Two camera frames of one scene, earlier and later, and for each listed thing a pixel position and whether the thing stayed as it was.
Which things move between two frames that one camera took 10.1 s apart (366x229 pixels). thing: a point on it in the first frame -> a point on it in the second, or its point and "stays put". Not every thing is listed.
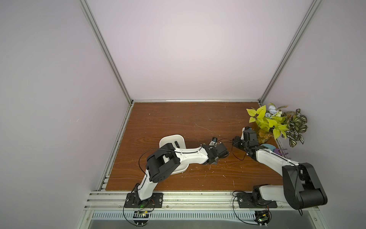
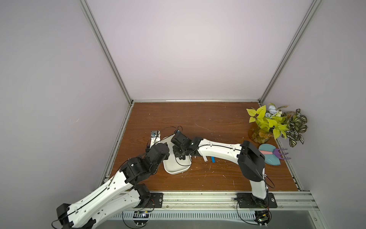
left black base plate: (133, 201) stays put
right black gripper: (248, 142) -> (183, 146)
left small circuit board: (141, 214) stays put
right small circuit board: (262, 217) stays put
